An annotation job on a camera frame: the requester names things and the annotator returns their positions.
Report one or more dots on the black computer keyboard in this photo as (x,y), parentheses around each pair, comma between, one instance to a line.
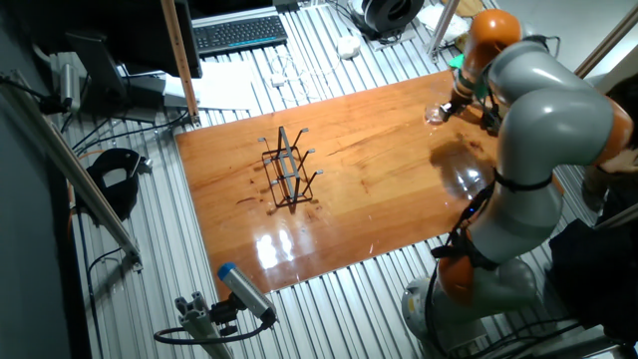
(239,34)

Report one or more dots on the tan wooden disc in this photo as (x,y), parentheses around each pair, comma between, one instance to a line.
(471,7)

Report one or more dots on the long wooden beam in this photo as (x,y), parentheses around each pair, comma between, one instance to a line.
(180,60)

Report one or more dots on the black computer monitor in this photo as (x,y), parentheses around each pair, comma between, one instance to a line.
(144,35)

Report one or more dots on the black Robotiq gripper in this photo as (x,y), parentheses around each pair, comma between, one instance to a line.
(459,104)

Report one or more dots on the aluminium profile camera mount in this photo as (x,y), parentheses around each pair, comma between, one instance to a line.
(199,324)

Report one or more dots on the seated person dark hair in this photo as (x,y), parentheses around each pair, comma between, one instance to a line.
(598,279)

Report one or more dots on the upright aluminium post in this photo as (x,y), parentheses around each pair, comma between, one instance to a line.
(443,27)

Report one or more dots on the white plastic bag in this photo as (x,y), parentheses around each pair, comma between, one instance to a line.
(431,20)

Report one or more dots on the grey camera blue cap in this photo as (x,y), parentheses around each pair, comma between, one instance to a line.
(244,291)

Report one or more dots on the slanted aluminium frame beam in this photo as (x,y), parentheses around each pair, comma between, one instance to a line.
(75,169)

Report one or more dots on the white lumpy plastic object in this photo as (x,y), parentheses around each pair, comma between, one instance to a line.
(349,47)

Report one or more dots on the black round drum device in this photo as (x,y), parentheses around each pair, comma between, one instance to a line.
(391,15)

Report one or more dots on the grey cylindrical camera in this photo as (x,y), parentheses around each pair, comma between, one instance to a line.
(70,87)

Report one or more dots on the white paper sheet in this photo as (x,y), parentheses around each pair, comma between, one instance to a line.
(219,87)

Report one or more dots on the wooden board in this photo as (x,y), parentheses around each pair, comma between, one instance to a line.
(349,209)

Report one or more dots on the white charger adapter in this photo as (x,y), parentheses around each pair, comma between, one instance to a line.
(277,81)

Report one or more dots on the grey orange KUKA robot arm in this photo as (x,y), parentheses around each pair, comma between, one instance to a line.
(548,124)

